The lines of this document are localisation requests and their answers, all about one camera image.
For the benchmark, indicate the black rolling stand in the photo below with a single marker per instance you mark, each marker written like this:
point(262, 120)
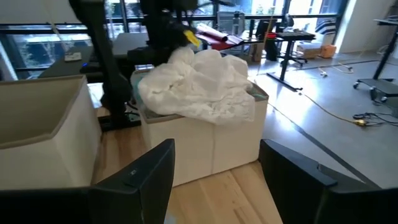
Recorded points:
point(379, 84)

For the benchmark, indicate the black cylinder with red top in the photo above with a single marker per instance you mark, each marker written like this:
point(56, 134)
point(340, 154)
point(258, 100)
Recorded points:
point(271, 46)

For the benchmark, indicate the orange box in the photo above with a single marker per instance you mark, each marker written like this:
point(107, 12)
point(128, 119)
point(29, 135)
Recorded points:
point(328, 51)

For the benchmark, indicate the white garment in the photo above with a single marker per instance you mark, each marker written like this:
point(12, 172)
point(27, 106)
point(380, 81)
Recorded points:
point(199, 87)

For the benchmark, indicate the black pedestal desk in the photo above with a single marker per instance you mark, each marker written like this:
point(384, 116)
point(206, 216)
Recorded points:
point(290, 35)

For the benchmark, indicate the yellow label strip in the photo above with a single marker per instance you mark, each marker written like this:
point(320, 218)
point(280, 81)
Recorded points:
point(191, 38)

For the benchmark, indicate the black white striped cloth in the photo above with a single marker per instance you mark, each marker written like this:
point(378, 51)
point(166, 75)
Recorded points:
point(325, 27)

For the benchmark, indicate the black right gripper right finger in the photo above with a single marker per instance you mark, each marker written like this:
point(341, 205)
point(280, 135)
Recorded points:
point(311, 199)

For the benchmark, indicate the small white device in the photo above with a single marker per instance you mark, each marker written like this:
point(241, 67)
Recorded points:
point(73, 56)

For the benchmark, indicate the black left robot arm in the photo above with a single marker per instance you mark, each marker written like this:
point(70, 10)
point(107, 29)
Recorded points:
point(109, 77)

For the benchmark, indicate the grey desk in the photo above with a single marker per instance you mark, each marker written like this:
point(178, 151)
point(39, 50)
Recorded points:
point(130, 42)

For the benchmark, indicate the white fabric storage bin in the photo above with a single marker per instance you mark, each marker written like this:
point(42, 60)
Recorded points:
point(46, 140)
point(202, 146)

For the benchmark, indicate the beige cardboard box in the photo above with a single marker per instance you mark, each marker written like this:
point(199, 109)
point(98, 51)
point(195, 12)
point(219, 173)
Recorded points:
point(309, 49)

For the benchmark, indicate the black window frame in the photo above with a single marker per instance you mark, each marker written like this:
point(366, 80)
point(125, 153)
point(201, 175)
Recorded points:
point(298, 15)

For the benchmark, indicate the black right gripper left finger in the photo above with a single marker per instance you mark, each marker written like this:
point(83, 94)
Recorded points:
point(124, 202)

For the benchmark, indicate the pale green garment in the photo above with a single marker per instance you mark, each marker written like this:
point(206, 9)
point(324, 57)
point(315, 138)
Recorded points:
point(259, 93)

